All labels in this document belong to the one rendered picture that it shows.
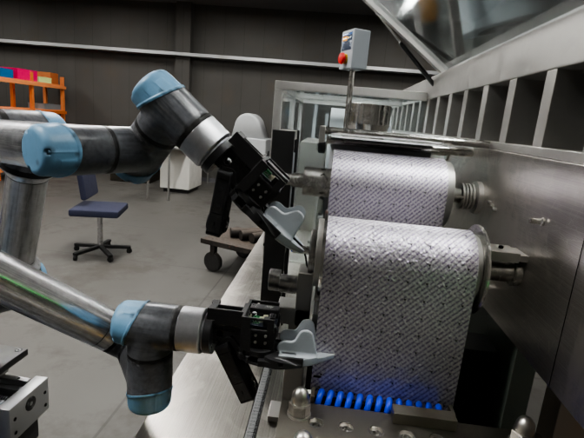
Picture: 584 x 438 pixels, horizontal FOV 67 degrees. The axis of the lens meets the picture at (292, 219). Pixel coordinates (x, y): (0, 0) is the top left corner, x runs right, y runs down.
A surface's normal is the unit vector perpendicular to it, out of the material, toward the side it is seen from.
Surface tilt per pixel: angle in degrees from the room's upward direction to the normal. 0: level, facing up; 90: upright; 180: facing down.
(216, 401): 0
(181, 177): 90
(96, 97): 90
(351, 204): 92
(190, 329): 61
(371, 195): 92
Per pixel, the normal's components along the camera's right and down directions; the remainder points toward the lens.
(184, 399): 0.08, -0.97
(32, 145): -0.57, 0.14
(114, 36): -0.11, 0.21
